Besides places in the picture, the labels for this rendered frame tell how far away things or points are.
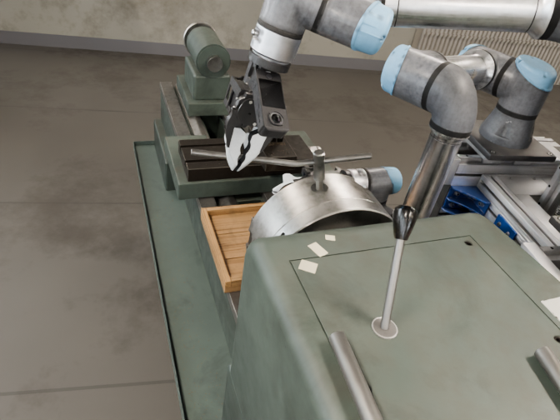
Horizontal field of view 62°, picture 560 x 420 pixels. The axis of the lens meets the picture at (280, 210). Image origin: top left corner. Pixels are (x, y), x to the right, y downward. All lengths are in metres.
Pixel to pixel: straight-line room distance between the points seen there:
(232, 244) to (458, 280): 0.68
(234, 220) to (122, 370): 0.97
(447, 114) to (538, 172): 0.61
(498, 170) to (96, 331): 1.72
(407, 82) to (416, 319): 0.61
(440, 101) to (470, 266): 0.42
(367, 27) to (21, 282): 2.10
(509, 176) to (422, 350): 0.99
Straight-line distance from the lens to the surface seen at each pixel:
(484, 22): 0.90
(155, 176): 2.15
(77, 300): 2.37
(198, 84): 1.93
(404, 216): 0.62
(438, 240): 0.85
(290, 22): 0.75
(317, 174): 0.89
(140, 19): 5.04
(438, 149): 1.14
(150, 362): 2.11
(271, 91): 0.76
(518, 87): 1.48
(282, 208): 0.91
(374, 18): 0.75
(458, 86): 1.10
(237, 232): 1.32
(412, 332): 0.67
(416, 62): 1.13
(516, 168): 1.59
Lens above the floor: 1.74
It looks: 37 degrees down
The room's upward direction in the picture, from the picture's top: 10 degrees clockwise
